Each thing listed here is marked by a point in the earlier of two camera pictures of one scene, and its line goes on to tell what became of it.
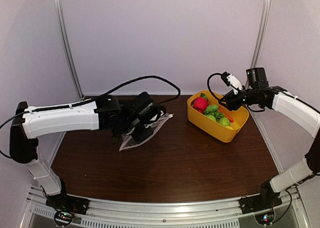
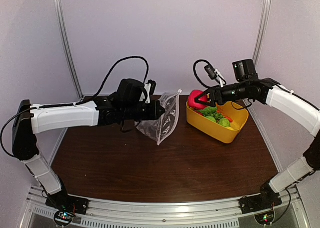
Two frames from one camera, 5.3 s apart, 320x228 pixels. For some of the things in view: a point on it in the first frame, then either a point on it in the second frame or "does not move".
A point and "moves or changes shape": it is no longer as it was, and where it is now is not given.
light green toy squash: (224, 121) does not move
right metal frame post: (263, 27) does not move
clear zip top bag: (126, 143) -> (159, 130)
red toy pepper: (201, 103) moves or changes shape
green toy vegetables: (217, 115) does not move
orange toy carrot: (227, 117) does not move
